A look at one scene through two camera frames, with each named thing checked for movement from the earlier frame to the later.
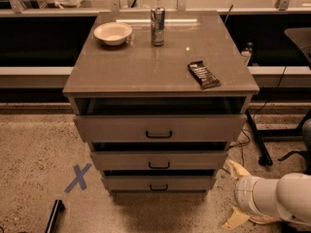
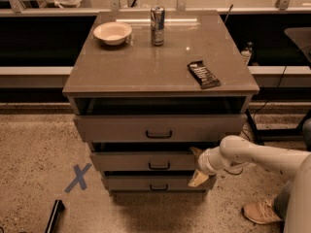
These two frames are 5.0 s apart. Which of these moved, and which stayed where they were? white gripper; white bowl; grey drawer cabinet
Moved: white gripper
Stayed: white bowl; grey drawer cabinet
